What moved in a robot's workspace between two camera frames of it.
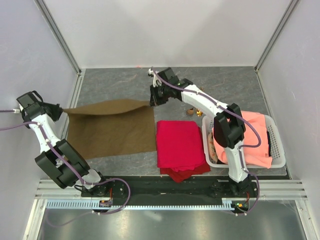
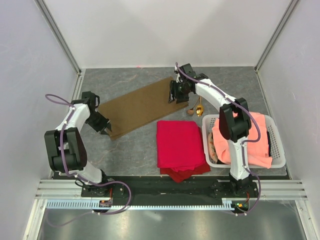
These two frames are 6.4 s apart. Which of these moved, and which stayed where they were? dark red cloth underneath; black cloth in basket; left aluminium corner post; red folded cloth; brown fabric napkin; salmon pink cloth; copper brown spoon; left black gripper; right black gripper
Moved: left black gripper; right black gripper; brown fabric napkin
Stayed: salmon pink cloth; left aluminium corner post; dark red cloth underneath; black cloth in basket; copper brown spoon; red folded cloth
